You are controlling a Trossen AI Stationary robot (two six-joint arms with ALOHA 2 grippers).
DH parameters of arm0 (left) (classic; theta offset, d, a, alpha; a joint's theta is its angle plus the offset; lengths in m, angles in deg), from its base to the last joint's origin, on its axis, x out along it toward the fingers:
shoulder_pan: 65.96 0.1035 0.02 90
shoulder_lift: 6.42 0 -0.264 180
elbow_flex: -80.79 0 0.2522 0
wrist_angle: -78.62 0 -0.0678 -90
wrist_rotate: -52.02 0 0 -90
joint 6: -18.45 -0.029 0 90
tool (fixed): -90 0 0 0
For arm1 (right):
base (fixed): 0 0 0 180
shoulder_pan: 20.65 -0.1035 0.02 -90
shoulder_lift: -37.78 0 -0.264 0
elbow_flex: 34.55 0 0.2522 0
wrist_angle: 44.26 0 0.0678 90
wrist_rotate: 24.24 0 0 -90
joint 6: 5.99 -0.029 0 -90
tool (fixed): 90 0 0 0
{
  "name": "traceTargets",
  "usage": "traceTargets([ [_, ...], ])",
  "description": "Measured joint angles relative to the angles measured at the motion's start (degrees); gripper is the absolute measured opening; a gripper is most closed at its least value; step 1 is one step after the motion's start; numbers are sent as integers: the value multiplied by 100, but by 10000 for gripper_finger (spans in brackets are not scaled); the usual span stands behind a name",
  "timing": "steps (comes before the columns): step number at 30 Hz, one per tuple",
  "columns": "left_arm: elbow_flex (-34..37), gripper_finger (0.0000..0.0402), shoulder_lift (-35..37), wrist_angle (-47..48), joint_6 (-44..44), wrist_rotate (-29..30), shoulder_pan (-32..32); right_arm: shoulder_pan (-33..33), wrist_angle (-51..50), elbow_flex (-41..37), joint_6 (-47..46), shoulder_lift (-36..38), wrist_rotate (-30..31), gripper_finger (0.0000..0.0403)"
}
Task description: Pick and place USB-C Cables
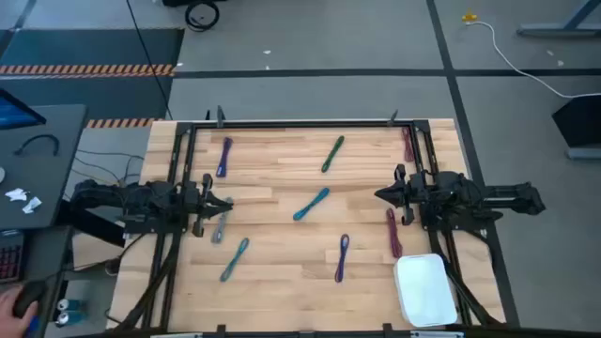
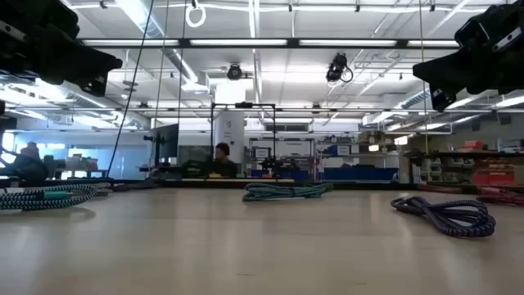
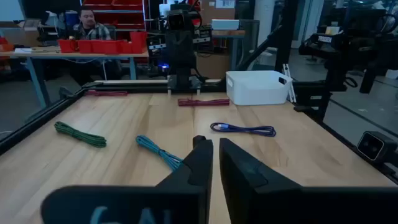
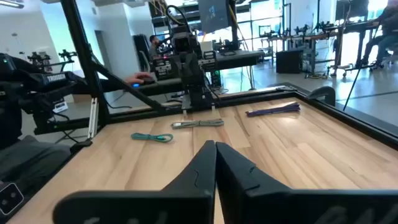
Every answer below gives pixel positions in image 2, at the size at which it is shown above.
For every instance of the black overhead light bar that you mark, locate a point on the black overhead light bar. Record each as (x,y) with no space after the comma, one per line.
(237,42)

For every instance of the red storage bins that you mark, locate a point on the red storage bins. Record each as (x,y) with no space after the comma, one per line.
(493,174)

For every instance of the white pillar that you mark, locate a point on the white pillar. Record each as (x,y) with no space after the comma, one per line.
(230,123)

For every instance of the black aluminium rig frame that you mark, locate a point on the black aluminium rig frame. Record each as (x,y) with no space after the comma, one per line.
(368,185)

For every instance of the person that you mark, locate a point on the person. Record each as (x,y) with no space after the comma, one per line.
(30,153)
(223,162)

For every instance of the storage shelf with boxes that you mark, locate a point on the storage shelf with boxes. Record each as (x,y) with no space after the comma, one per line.
(458,164)

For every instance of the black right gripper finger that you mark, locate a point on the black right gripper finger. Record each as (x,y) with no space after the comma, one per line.
(448,73)

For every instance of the neighbouring black rig frame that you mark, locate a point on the neighbouring black rig frame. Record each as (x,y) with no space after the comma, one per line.
(243,105)

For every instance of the round black ceiling device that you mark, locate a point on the round black ceiling device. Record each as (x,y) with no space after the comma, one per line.
(234,72)

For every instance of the black overhead camera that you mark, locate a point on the black overhead camera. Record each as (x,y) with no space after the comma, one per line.
(336,67)

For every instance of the black monitor on stand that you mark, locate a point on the black monitor on stand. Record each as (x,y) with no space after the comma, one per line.
(165,143)

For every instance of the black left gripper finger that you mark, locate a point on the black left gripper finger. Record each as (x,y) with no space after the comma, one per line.
(100,65)

